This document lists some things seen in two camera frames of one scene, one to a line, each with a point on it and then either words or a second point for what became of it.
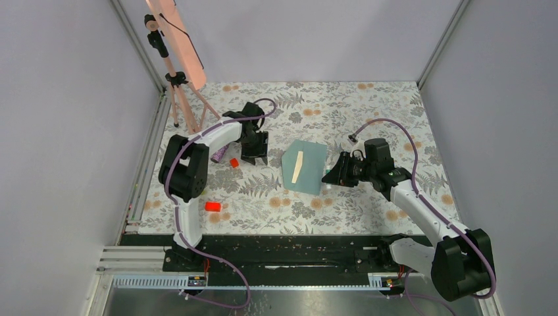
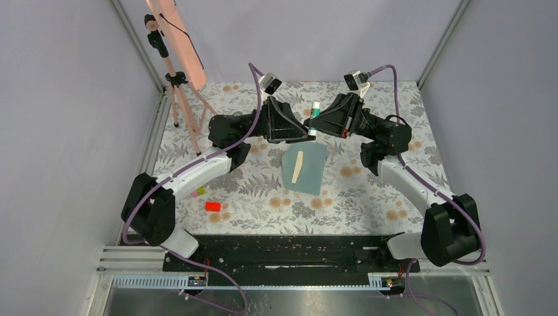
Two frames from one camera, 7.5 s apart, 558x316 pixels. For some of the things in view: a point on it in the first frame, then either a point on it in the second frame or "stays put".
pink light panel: x=174 y=29 stays put
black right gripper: x=339 y=174 → x=339 y=124
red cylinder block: x=212 y=206 stays put
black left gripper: x=260 y=151 → x=279 y=122
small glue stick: x=328 y=170 → x=315 y=112
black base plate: x=226 y=256 stays put
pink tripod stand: x=195 y=106 stays put
